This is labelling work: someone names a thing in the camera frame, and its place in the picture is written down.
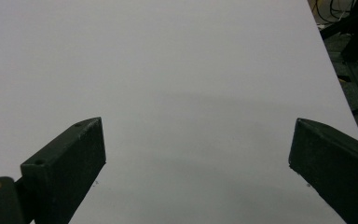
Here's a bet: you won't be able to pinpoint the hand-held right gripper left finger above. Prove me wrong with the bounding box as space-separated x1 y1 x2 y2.
20 117 107 224

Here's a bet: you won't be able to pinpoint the black metal stand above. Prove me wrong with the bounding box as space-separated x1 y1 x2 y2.
319 0 358 139

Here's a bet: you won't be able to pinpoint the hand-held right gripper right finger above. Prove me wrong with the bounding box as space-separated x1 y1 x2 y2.
288 118 358 224

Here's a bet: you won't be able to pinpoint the black cables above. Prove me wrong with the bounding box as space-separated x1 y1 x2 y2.
310 0 357 24

